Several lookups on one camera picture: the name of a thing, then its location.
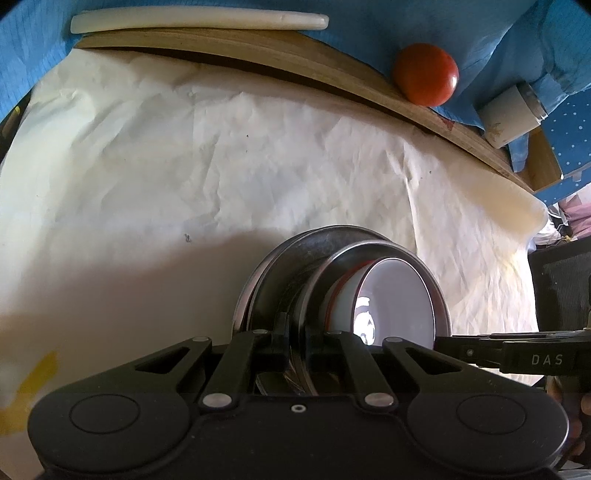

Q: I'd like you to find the white thermos bottle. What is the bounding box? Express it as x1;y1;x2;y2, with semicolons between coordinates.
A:
479;82;548;150

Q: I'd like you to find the crumpled bedding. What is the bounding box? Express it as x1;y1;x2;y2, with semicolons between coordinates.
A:
531;185;591;252

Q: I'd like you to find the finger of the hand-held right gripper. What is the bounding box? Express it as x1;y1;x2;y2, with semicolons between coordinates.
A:
436;331;591;376

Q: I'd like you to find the white stick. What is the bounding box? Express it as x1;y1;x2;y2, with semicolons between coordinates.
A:
71;8;330;34

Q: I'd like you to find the wooden board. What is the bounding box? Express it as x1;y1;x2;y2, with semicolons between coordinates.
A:
74;28;565;195

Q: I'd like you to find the red tomato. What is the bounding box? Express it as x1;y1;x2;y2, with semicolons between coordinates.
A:
392;43;461;107

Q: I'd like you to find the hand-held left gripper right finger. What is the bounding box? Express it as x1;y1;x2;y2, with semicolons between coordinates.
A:
302;329;497;411

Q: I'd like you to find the plain blue cloth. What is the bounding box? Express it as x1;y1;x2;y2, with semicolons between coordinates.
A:
0;0;591;174

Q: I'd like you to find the person's right hand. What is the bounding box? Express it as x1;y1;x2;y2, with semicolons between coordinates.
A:
549;376;591;464

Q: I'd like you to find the steel bowl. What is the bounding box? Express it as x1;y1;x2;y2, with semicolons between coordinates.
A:
298;240;452;370

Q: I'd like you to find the black chair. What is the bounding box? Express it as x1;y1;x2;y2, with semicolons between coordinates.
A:
527;240;591;335

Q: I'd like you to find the blue white-dotted cloth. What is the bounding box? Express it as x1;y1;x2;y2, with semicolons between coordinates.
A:
536;90;591;209

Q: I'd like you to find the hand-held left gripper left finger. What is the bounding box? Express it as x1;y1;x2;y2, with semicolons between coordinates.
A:
92;313;293;411

